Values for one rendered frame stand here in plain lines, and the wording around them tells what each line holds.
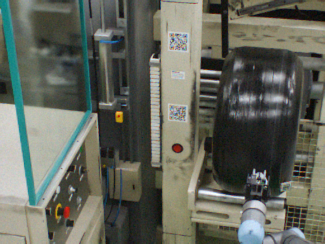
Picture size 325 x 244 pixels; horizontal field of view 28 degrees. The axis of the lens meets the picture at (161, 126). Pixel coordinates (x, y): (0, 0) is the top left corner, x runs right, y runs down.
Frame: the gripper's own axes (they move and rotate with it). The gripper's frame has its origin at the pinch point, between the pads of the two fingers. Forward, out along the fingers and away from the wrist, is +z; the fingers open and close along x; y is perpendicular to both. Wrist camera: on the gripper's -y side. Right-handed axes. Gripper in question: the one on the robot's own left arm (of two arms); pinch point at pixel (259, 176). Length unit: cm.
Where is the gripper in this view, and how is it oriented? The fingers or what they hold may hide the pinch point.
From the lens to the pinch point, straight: 225.9
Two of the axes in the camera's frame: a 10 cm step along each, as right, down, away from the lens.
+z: 2.1, -5.2, 8.3
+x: -9.8, -1.1, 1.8
